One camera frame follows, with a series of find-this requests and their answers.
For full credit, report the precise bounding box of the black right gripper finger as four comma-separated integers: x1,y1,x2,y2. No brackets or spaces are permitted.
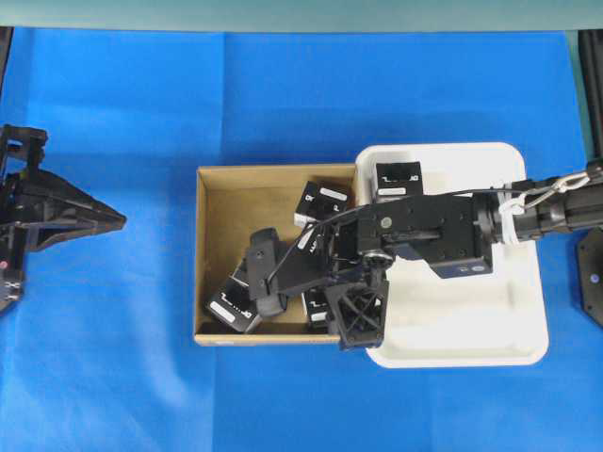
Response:
248,228,364,316

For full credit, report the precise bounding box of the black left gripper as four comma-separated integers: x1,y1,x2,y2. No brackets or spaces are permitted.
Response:
1,124,126,313

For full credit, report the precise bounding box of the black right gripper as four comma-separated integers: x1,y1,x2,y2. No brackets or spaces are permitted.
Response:
324,194,493,350

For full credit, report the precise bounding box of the black white box lower middle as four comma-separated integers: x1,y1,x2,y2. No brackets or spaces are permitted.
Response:
301,288,334,332

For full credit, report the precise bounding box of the black white box lower left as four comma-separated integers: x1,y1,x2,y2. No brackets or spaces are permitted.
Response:
204,259,262,333

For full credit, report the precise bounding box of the black white small box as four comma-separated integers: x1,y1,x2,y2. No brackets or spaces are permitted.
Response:
294,225,338,258

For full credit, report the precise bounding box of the brown cardboard box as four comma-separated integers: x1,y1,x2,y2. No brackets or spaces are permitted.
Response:
193,164,356,346

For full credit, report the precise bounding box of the black white box upper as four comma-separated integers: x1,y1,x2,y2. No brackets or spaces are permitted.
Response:
293,181,350,228

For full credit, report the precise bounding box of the black white box in tray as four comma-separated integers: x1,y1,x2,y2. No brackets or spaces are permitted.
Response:
374,162,423,202

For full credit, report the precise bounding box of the white plastic tray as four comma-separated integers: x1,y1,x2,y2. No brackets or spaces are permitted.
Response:
355,142,549,368

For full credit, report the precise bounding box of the blue table cloth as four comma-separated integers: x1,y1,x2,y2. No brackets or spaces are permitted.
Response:
1,28,602,451

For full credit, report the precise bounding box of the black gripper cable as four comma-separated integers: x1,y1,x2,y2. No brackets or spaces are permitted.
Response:
263,187,477,288

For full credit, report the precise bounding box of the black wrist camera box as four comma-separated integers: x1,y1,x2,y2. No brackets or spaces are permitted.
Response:
429,257,493,279

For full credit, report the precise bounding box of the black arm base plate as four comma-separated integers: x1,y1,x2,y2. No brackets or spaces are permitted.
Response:
577,228,603,327

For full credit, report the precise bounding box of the black aluminium frame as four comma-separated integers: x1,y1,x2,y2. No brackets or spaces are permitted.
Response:
578,28,602,157

